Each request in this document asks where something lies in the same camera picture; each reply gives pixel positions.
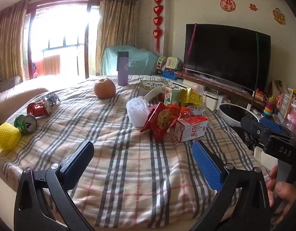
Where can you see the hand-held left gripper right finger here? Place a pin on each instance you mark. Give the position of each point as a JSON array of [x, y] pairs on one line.
[[208, 166]]

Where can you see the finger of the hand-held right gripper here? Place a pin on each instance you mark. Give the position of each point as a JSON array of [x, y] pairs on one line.
[[251, 124], [270, 124]]

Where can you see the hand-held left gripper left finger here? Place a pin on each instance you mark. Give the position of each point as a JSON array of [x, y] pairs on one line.
[[78, 163]]

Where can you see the white trash bin black liner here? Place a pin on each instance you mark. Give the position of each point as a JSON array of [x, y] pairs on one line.
[[231, 112]]

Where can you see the white red milk carton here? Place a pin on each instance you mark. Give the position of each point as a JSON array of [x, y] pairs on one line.
[[190, 128]]

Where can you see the red wrapper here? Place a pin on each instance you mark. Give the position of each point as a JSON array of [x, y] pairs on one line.
[[183, 113]]

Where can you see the gold snack bag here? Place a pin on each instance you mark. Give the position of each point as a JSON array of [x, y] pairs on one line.
[[191, 97]]

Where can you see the red snack bag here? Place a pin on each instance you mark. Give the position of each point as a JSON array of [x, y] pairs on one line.
[[156, 122]]

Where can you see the white foam fruit net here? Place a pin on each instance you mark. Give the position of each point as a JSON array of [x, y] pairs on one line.
[[137, 112]]

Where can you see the green drink carton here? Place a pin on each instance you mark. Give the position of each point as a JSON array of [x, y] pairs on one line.
[[172, 96]]

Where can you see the person's right hand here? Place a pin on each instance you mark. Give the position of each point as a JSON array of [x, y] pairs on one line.
[[287, 192]]

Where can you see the white furniture panel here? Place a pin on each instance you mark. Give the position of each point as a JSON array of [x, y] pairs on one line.
[[263, 155]]

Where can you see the clear plastic storage boxes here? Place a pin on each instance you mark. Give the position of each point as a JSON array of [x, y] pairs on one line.
[[291, 110]]

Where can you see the small red toy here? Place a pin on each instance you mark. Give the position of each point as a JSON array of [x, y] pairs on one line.
[[259, 93]]

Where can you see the brown paper bag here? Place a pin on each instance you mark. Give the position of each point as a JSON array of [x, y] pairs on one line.
[[278, 87]]

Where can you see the white television cabinet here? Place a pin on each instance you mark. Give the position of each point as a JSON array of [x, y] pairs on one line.
[[213, 101]]

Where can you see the plaid blanket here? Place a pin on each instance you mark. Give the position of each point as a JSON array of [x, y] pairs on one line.
[[126, 173]]

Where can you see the brown television shelf board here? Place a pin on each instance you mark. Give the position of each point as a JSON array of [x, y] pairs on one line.
[[210, 83]]

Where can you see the green drink can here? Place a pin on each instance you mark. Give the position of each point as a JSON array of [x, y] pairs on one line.
[[25, 124]]

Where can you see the red drink can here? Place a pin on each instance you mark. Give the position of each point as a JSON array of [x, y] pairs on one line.
[[37, 108]]

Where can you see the silver foil wrapper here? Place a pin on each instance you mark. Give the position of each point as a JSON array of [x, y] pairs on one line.
[[52, 99]]

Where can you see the black television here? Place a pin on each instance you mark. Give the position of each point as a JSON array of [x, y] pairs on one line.
[[225, 55]]

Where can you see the yellow foam fruit net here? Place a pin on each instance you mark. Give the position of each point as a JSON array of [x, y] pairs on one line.
[[7, 137]]

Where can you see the apple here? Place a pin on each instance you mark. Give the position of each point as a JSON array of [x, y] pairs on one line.
[[105, 89]]

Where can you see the beige sofa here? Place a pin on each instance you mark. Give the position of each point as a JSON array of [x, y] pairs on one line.
[[15, 96]]

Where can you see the blue toy cash register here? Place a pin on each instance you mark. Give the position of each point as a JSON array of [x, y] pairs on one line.
[[169, 74]]

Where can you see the yellow green toy phone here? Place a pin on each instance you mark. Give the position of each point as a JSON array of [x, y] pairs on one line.
[[174, 64]]

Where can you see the green picture book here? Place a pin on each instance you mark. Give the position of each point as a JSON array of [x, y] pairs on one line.
[[152, 84]]

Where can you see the purple water bottle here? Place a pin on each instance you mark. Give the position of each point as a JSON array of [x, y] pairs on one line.
[[122, 72]]

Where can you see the orange hanging towel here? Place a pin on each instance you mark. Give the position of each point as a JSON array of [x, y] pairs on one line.
[[51, 65]]

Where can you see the hanging colourful clothes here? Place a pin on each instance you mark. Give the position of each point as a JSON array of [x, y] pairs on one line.
[[34, 69]]

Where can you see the teal furniture cover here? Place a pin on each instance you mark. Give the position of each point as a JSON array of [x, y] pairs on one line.
[[140, 61]]

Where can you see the beige curtain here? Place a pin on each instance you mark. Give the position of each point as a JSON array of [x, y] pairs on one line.
[[116, 28], [8, 43]]

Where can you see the red heart hanging decoration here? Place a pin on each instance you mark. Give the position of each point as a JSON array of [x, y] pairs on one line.
[[158, 10]]

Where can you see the cartoon figure wall sticker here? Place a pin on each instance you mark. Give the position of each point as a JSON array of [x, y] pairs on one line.
[[279, 16]]

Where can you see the red character wall sticker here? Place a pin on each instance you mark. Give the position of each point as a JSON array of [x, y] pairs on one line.
[[253, 7]]

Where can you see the round red wall sticker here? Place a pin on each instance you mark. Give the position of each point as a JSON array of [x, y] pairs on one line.
[[227, 4]]

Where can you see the brown balcony door frame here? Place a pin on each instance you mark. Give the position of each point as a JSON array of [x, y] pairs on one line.
[[86, 41]]

